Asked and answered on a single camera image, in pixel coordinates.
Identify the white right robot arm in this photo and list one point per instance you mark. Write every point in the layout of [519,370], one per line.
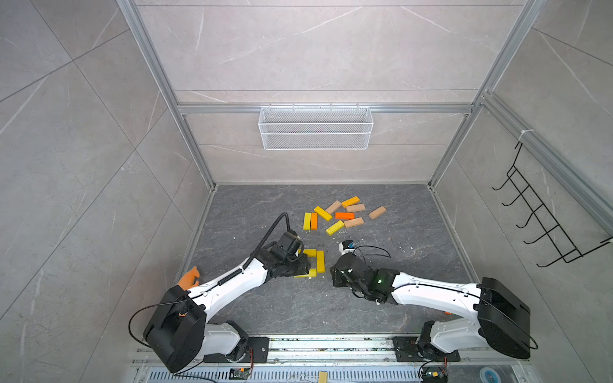
[488,313]

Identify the lime yellow block long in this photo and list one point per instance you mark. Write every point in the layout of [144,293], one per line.
[311,274]

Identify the amber yellow block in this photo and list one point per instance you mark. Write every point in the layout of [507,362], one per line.
[352,201]

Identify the black wire hook rack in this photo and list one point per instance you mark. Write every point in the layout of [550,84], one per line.
[551,230]

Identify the white wire mesh basket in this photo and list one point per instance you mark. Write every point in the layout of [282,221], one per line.
[315,128]

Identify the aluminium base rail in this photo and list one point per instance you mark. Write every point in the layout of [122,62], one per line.
[337,358]

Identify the yellow block angled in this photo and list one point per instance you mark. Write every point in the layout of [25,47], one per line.
[323,213]

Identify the light wooden block front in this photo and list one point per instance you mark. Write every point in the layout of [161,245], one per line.
[354,222]

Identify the orange block flat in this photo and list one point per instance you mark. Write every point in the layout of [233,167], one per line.
[344,216]

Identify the aluminium frame post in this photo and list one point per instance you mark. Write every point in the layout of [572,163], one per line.
[143,40]

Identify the orange block upright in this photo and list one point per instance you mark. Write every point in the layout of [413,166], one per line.
[314,221]

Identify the lime yellow block short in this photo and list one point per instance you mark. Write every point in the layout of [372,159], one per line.
[321,264]

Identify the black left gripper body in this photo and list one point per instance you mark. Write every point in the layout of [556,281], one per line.
[297,266]

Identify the tan wooden block angled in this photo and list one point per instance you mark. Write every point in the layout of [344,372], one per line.
[334,207]

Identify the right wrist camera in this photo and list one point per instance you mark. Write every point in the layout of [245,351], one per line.
[347,247]

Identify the orange plush toy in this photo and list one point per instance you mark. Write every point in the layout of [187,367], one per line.
[190,279]

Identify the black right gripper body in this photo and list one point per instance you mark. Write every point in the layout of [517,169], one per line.
[340,280]

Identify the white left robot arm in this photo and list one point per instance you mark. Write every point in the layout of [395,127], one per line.
[177,331]

